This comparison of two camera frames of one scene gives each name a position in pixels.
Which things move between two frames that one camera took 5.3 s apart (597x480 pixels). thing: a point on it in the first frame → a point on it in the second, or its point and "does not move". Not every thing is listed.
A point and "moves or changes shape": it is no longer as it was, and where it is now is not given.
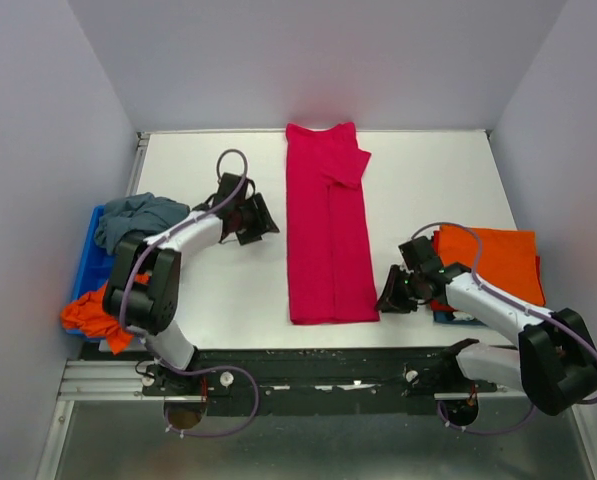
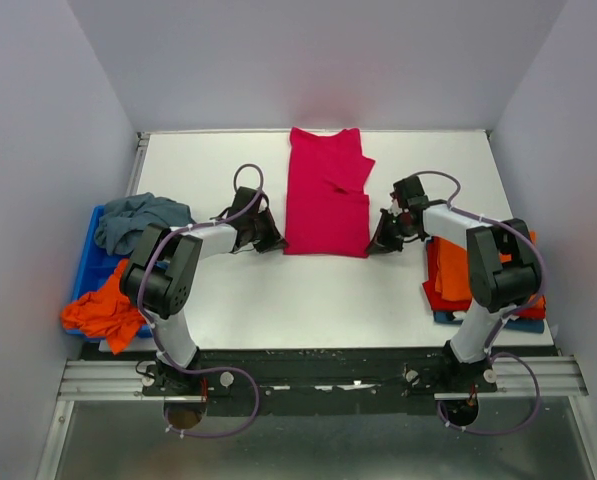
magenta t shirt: x=330 y=273 moves or changes shape
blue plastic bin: x=94 y=268 does not move
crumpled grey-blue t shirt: x=141 y=214 does not move
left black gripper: x=264 y=221 → x=274 y=241
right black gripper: x=389 y=299 → x=382 y=243
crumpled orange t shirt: x=88 y=315 does not move
